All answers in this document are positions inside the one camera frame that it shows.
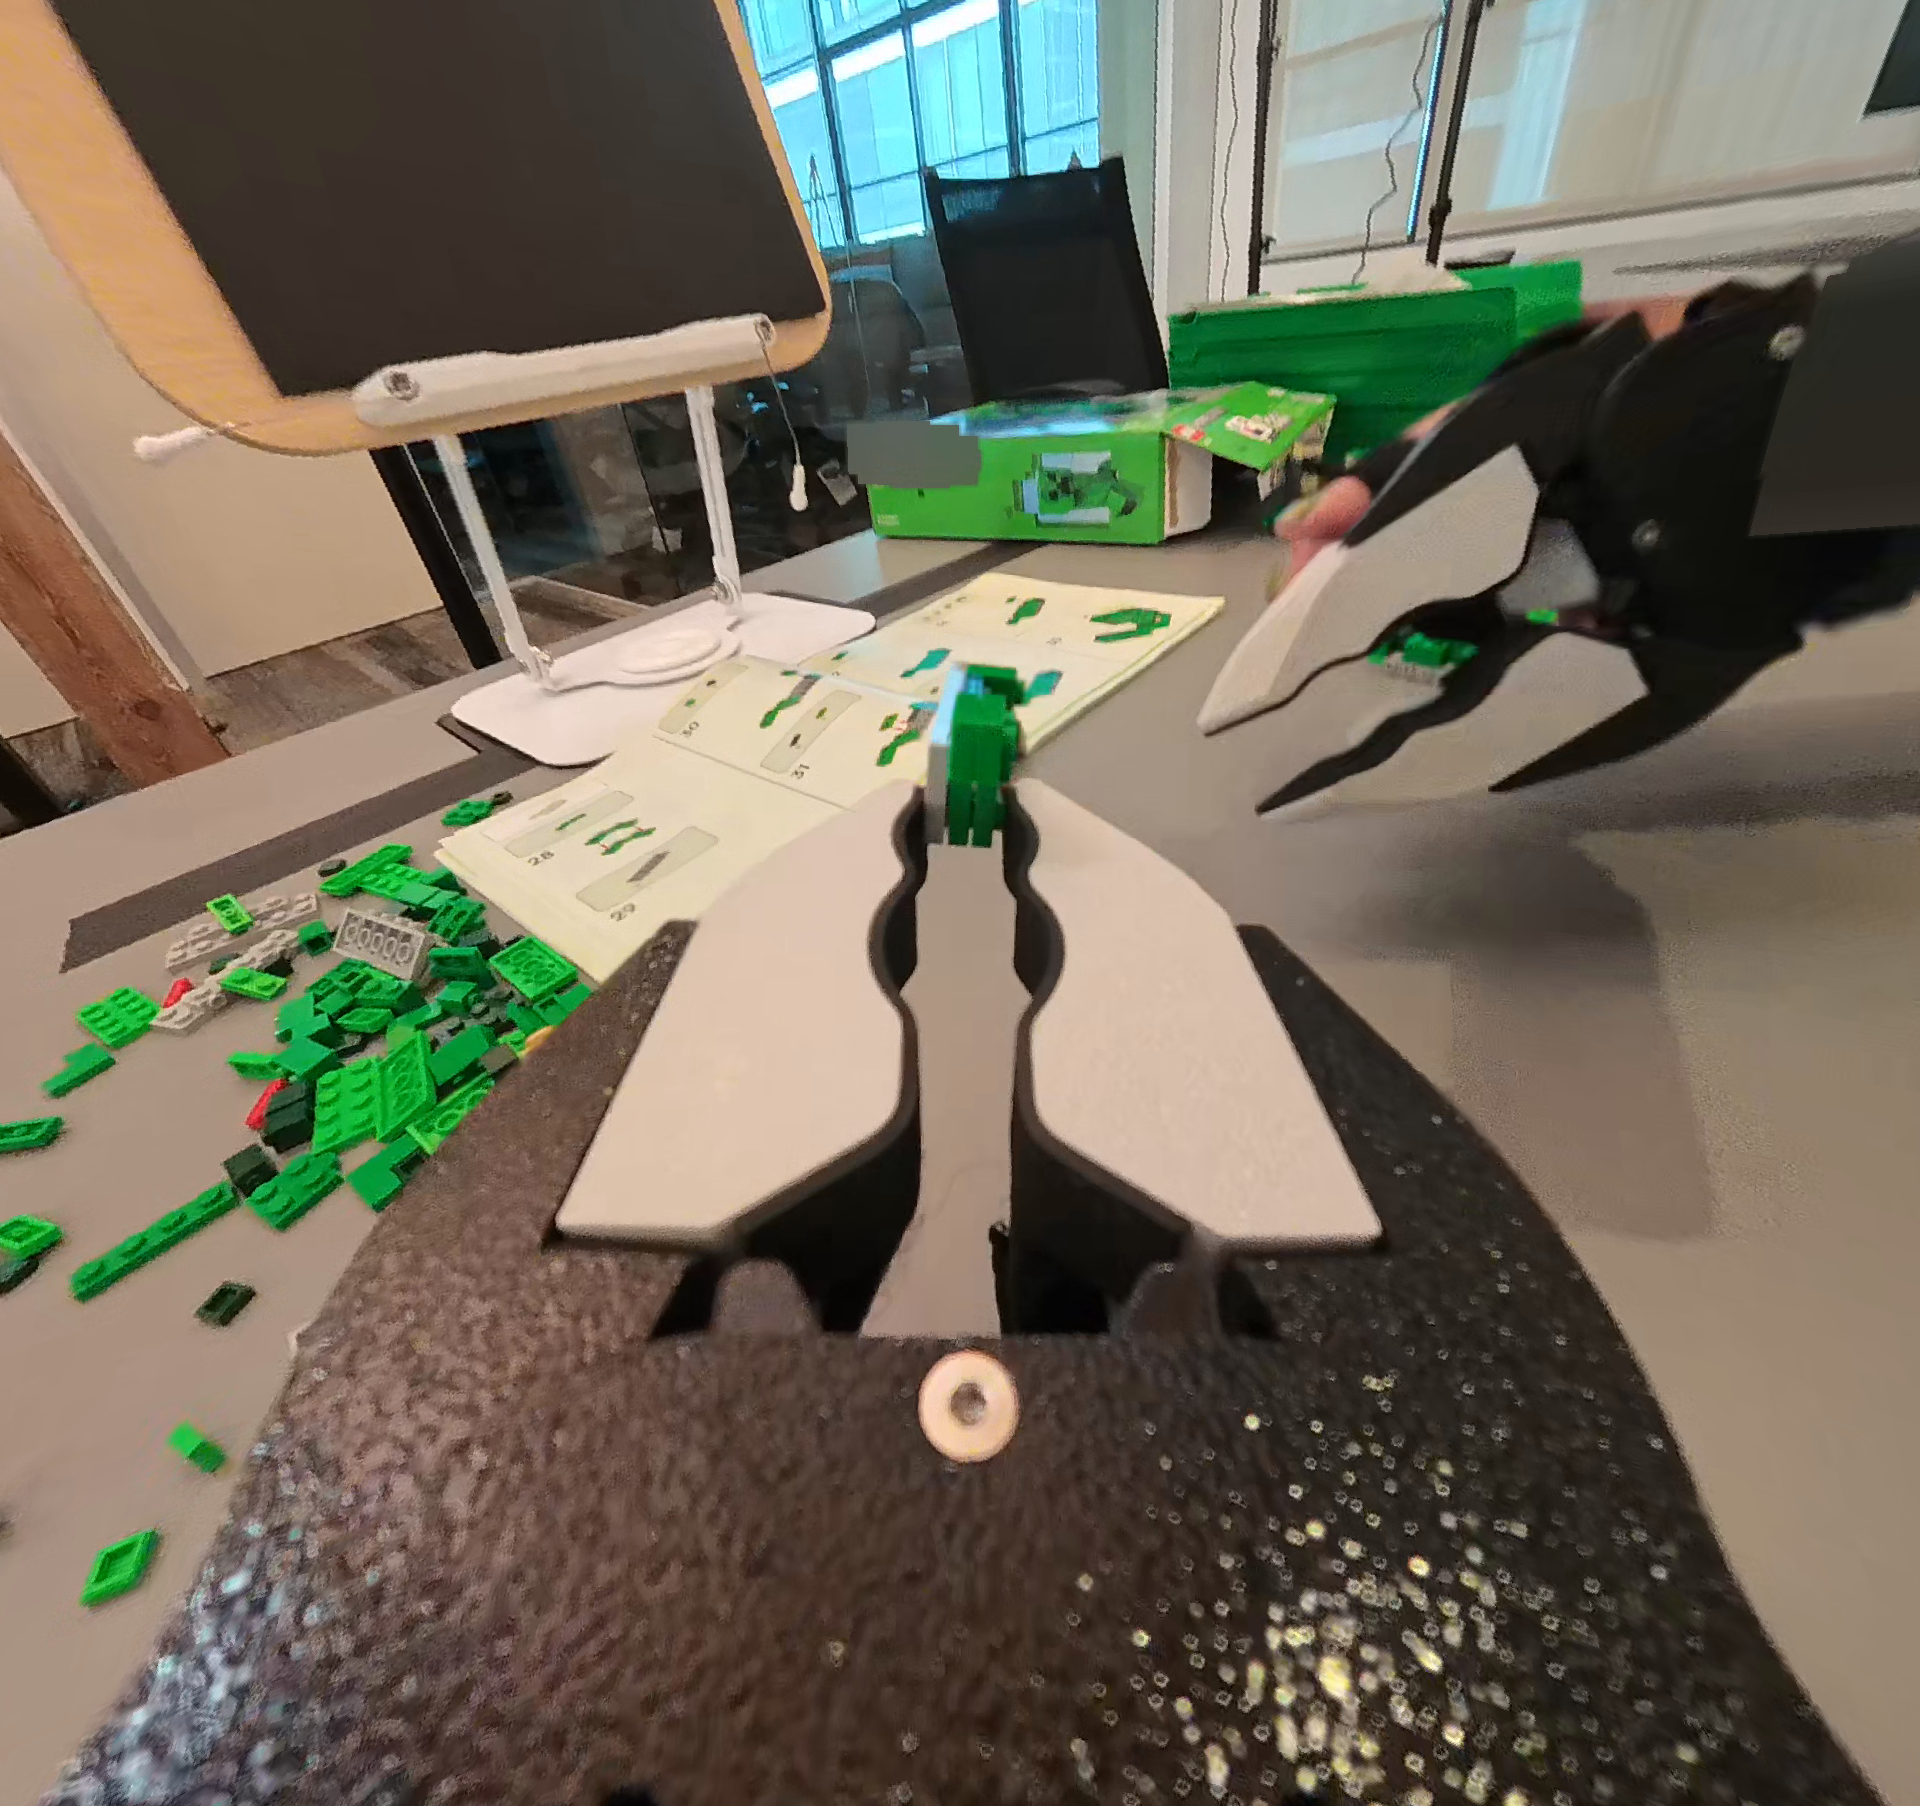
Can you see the black office chair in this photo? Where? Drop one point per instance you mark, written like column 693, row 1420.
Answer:
column 1044, row 278

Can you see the brick instruction booklet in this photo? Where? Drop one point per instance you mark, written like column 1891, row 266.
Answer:
column 719, row 786

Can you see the wooden post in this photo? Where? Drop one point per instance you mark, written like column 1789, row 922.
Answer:
column 94, row 635

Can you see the grey desk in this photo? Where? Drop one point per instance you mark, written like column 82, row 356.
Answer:
column 1500, row 1012

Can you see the white board stand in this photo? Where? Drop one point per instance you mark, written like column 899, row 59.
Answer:
column 661, row 667

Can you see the pile of green bricks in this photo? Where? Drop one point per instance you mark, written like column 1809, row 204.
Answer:
column 377, row 1086

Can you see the green brick set box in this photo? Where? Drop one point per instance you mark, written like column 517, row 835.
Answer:
column 1111, row 477

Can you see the wooden board with dark panel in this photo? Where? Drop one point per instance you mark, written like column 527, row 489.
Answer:
column 377, row 112

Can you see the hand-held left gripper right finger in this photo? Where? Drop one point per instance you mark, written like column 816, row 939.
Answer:
column 1183, row 1053

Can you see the green brick plate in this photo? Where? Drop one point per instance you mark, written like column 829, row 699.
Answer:
column 1416, row 655

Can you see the black stand pole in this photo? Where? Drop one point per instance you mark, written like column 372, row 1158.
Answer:
column 1463, row 63
column 1271, row 79

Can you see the light grey holed brick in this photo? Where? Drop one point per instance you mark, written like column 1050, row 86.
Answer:
column 385, row 939

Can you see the green brick figure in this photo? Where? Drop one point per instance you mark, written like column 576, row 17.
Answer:
column 982, row 742

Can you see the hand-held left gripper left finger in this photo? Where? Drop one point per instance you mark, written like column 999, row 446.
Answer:
column 734, row 1044

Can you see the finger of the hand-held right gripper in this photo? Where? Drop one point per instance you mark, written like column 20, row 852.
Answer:
column 1515, row 718
column 1380, row 579

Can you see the person's right hand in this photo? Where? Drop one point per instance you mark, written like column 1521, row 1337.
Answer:
column 1328, row 514

